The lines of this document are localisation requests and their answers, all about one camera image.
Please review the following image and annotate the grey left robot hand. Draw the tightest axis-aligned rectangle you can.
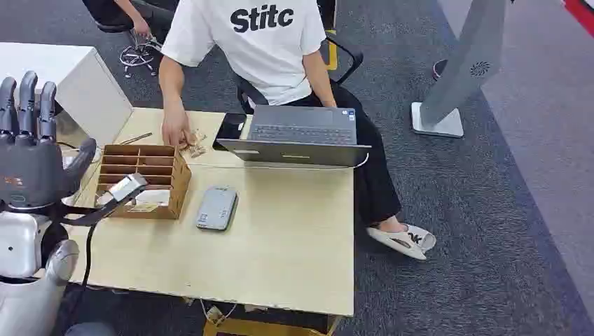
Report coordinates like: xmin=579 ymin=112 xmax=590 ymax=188
xmin=0 ymin=70 xmax=97 ymax=211

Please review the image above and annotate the white cabinet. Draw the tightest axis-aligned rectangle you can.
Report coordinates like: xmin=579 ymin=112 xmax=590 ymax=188
xmin=0 ymin=42 xmax=134 ymax=148

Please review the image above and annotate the thin brown stick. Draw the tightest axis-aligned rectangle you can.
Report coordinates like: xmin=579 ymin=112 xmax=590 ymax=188
xmin=119 ymin=132 xmax=153 ymax=146

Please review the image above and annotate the wooden card box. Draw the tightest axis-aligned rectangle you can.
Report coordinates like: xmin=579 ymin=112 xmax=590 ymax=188
xmin=95 ymin=143 xmax=193 ymax=221

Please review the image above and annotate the person's right hand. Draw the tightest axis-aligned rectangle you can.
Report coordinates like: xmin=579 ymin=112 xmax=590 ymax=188
xmin=160 ymin=101 xmax=192 ymax=148

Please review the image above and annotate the grey robot body shell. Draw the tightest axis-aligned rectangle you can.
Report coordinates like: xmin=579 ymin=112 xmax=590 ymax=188
xmin=64 ymin=321 xmax=118 ymax=336

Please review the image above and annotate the person in dark clothes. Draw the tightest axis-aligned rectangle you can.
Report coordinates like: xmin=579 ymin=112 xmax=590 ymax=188
xmin=81 ymin=0 xmax=180 ymax=43

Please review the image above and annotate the grey flat handheld device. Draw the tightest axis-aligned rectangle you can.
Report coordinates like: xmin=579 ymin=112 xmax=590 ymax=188
xmin=195 ymin=186 xmax=239 ymax=232

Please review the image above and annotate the black phone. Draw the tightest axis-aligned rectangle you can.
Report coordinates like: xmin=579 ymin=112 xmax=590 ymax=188
xmin=212 ymin=113 xmax=247 ymax=151

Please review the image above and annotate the grey open laptop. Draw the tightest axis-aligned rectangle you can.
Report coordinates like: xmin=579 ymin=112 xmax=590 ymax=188
xmin=216 ymin=104 xmax=373 ymax=168

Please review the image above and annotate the yellow sign board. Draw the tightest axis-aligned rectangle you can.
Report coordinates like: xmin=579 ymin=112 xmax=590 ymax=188
xmin=320 ymin=29 xmax=339 ymax=72

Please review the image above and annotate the black office chair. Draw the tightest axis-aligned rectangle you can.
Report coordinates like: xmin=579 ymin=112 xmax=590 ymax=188
xmin=233 ymin=28 xmax=365 ymax=115

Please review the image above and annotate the white slipper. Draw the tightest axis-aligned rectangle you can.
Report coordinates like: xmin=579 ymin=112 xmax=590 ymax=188
xmin=365 ymin=223 xmax=438 ymax=262

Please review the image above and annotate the dark shoe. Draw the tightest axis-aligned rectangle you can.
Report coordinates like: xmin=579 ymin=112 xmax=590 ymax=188
xmin=431 ymin=58 xmax=449 ymax=82

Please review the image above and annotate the grey floor stand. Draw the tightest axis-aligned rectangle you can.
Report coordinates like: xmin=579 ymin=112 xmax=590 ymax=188
xmin=410 ymin=0 xmax=508 ymax=139

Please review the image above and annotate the red strip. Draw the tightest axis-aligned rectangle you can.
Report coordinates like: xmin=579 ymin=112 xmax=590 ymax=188
xmin=562 ymin=0 xmax=594 ymax=39

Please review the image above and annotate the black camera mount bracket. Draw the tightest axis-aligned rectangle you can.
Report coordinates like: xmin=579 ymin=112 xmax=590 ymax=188
xmin=59 ymin=187 xmax=140 ymax=228

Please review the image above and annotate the black camera cable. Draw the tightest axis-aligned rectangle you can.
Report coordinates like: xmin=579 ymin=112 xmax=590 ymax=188
xmin=59 ymin=223 xmax=97 ymax=333

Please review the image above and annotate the white plug with cable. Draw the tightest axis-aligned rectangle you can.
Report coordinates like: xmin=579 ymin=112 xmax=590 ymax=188
xmin=198 ymin=299 xmax=238 ymax=326

